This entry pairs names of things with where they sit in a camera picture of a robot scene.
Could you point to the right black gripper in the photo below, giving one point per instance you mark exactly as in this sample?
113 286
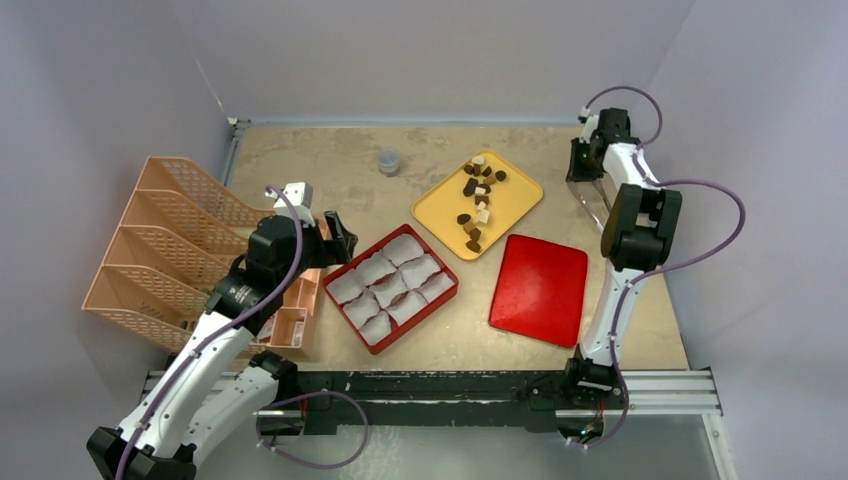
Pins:
582 168

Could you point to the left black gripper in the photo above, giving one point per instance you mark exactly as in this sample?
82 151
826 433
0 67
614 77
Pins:
326 248

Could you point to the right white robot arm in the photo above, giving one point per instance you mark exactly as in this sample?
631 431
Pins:
637 218

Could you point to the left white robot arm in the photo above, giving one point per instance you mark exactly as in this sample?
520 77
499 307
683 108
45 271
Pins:
180 422

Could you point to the red compartment chocolate box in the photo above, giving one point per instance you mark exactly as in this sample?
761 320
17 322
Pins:
390 288

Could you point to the dark chocolate at tray bottom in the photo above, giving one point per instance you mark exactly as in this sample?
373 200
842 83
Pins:
473 246

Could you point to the clear tongs holder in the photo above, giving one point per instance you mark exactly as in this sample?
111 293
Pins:
596 198

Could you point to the small clear plastic jar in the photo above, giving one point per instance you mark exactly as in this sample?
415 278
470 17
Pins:
389 161

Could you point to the yellow plastic tray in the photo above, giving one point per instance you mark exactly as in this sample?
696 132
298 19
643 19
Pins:
471 188

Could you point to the red box lid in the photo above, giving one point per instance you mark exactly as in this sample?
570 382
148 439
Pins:
540 291

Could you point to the pink plastic file rack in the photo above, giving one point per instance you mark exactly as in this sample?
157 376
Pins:
178 235

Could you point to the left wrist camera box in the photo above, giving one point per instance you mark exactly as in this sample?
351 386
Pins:
298 195

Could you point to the black metal base rail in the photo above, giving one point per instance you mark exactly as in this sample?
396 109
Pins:
540 401

